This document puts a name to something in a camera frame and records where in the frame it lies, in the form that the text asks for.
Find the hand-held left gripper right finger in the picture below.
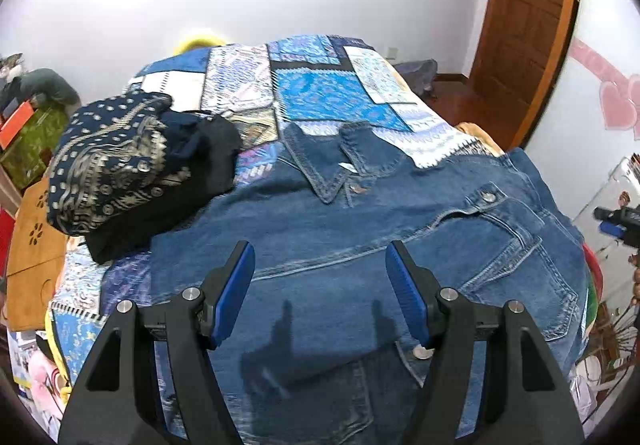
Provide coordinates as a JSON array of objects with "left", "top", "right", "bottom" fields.
[{"left": 385, "top": 240, "right": 586, "bottom": 445}]

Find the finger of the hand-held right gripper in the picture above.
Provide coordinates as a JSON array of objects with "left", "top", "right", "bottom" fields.
[
  {"left": 594, "top": 205, "right": 640, "bottom": 223},
  {"left": 599, "top": 221, "right": 640, "bottom": 246}
]

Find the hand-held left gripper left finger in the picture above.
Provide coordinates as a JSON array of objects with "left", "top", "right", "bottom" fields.
[{"left": 58, "top": 240, "right": 257, "bottom": 445}]

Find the blue denim jacket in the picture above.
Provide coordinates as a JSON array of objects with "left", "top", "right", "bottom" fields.
[{"left": 150, "top": 121, "right": 591, "bottom": 445}]

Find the white cartoon-print box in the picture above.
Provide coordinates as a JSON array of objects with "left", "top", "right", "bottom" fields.
[{"left": 572, "top": 155, "right": 640, "bottom": 266}]

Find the black folded garment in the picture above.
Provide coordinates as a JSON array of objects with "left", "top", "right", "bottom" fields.
[{"left": 82, "top": 109, "right": 244, "bottom": 265}]

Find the yellow printed bedsheet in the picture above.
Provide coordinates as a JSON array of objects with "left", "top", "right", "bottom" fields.
[{"left": 452, "top": 122, "right": 507, "bottom": 157}]

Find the navy patterned folded garment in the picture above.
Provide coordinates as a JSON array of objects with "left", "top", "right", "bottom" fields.
[{"left": 46, "top": 90, "right": 193, "bottom": 237}]

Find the brown wooden lap desk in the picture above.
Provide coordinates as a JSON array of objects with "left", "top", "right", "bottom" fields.
[{"left": 5, "top": 175, "right": 71, "bottom": 331}]

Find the blue patchwork blanket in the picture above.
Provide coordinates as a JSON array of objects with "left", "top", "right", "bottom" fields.
[{"left": 47, "top": 32, "right": 493, "bottom": 445}]

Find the brown wooden door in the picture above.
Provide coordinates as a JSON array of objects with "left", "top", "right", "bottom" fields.
[{"left": 467, "top": 0, "right": 583, "bottom": 151}]

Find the dark grey cloth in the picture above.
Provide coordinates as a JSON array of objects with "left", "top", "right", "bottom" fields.
[{"left": 397, "top": 59, "right": 441, "bottom": 98}]

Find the pile of printed papers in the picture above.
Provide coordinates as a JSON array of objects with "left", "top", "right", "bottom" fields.
[{"left": 9, "top": 329, "right": 71, "bottom": 431}]

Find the green patterned cloth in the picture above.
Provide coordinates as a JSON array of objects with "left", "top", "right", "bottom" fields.
[{"left": 0, "top": 102, "right": 68, "bottom": 191}]

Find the yellow foam tube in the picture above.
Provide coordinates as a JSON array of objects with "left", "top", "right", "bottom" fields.
[{"left": 172, "top": 28, "right": 226, "bottom": 53}]

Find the orange box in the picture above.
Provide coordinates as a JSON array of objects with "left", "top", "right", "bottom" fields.
[{"left": 0, "top": 100, "right": 35, "bottom": 151}]

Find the grey cushion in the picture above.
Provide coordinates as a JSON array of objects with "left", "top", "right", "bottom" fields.
[{"left": 10, "top": 68, "right": 81, "bottom": 108}]

